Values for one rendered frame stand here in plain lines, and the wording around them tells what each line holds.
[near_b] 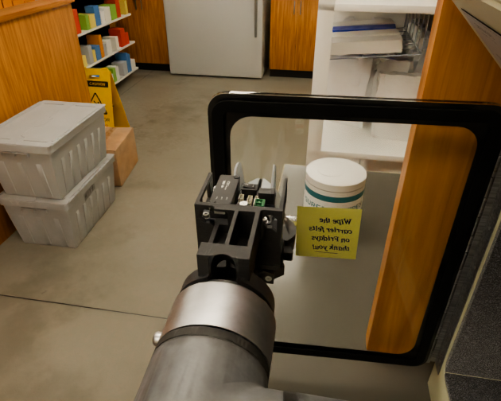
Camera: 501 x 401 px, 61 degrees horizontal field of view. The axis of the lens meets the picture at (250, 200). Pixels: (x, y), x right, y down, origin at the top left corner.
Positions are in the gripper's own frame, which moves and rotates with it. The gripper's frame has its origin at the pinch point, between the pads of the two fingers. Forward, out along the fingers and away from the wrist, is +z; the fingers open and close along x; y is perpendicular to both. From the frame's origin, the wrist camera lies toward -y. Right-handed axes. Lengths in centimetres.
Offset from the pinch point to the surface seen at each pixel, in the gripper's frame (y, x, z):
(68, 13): -27, 161, 247
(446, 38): 15.4, -18.5, 8.4
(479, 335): -18.4, -28.5, -1.0
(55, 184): -87, 121, 129
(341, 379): -34.1, -13.1, 1.2
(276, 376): -34.1, -2.9, 0.1
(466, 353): -22.1, -27.9, -1.0
